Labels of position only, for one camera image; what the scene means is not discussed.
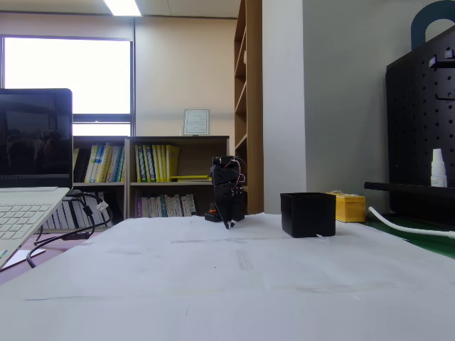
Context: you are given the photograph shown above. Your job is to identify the window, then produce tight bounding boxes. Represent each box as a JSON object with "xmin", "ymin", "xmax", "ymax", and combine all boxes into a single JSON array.
[{"xmin": 0, "ymin": 34, "xmax": 136, "ymax": 137}]

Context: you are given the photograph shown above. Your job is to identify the tall wooden bookshelf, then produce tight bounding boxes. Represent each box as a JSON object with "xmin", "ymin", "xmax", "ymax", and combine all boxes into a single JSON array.
[{"xmin": 233, "ymin": 0, "xmax": 263, "ymax": 215}]

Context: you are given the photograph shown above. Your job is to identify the flat yellow book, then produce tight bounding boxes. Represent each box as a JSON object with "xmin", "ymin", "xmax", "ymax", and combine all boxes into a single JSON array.
[{"xmin": 169, "ymin": 174, "xmax": 212, "ymax": 183}]

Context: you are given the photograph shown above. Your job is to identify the green desk mat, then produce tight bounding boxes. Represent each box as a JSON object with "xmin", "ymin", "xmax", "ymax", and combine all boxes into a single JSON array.
[{"xmin": 362, "ymin": 212, "xmax": 455, "ymax": 260}]

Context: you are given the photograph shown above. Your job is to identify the narrow low wooden bookshelf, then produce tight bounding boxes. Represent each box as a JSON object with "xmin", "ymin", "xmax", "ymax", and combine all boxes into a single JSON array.
[{"xmin": 73, "ymin": 136, "xmax": 129, "ymax": 230}]

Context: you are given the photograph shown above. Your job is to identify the wide low wooden bookshelf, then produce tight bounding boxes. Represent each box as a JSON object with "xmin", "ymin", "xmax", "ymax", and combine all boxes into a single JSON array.
[{"xmin": 124, "ymin": 135, "xmax": 230, "ymax": 219}]

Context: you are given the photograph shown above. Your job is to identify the white paper note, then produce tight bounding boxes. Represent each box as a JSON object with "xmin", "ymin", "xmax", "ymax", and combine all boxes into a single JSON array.
[{"xmin": 2, "ymin": 248, "xmax": 47, "ymax": 268}]

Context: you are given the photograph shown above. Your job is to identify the red servo wire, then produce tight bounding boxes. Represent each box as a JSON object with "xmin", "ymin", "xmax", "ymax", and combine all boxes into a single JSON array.
[{"xmin": 223, "ymin": 158, "xmax": 247, "ymax": 189}]

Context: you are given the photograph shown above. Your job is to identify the black square container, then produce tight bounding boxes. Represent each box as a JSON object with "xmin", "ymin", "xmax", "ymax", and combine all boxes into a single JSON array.
[{"xmin": 279, "ymin": 192, "xmax": 337, "ymax": 239}]

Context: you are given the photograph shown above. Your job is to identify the white dropper bottle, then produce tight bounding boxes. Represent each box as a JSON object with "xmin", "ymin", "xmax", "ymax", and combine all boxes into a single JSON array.
[{"xmin": 429, "ymin": 148, "xmax": 448, "ymax": 188}]

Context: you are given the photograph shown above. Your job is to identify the taped white paper sheets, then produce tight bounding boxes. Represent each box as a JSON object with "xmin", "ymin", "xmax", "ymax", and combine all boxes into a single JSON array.
[{"xmin": 0, "ymin": 212, "xmax": 455, "ymax": 341}]

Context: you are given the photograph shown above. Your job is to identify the teal arch shape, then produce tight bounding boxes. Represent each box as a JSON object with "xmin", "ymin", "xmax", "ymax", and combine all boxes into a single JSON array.
[{"xmin": 410, "ymin": 0, "xmax": 455, "ymax": 50}]

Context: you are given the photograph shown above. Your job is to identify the black cable white connector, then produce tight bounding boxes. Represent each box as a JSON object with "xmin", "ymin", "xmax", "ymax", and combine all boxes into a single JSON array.
[{"xmin": 76, "ymin": 193, "xmax": 114, "ymax": 228}]

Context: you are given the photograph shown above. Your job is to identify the black pegboard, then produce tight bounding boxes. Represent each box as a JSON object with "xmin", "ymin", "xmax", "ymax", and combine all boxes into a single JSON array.
[{"xmin": 385, "ymin": 24, "xmax": 455, "ymax": 218}]

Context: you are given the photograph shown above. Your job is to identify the ceiling light panel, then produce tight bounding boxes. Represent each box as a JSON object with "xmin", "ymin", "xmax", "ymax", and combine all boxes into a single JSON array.
[{"xmin": 102, "ymin": 0, "xmax": 143, "ymax": 17}]

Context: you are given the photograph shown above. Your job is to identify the framed certificate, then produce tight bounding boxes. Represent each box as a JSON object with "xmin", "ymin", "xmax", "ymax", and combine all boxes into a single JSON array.
[{"xmin": 183, "ymin": 109, "xmax": 210, "ymax": 136}]

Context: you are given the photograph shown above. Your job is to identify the black pegboard rod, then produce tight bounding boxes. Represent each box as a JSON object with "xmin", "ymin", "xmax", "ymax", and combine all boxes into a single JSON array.
[{"xmin": 363, "ymin": 181, "xmax": 455, "ymax": 198}]

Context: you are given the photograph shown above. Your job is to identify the orange black clamp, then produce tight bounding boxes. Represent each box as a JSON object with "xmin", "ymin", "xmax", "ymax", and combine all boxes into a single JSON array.
[{"xmin": 204, "ymin": 202, "xmax": 220, "ymax": 224}]

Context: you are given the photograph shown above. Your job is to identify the white laptop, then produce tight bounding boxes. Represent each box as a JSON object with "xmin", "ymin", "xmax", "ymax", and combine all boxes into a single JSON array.
[{"xmin": 0, "ymin": 88, "xmax": 74, "ymax": 271}]

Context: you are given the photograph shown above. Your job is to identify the white power cable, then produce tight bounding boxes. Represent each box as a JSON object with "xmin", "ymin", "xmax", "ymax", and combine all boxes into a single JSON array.
[{"xmin": 368, "ymin": 206, "xmax": 455, "ymax": 239}]

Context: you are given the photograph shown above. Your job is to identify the black usb cable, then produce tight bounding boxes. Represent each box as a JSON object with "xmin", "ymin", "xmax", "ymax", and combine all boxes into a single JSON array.
[{"xmin": 26, "ymin": 191, "xmax": 97, "ymax": 269}]

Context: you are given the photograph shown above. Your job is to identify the yellow cardboard box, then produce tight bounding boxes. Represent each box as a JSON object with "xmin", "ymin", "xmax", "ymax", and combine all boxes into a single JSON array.
[{"xmin": 326, "ymin": 191, "xmax": 366, "ymax": 224}]

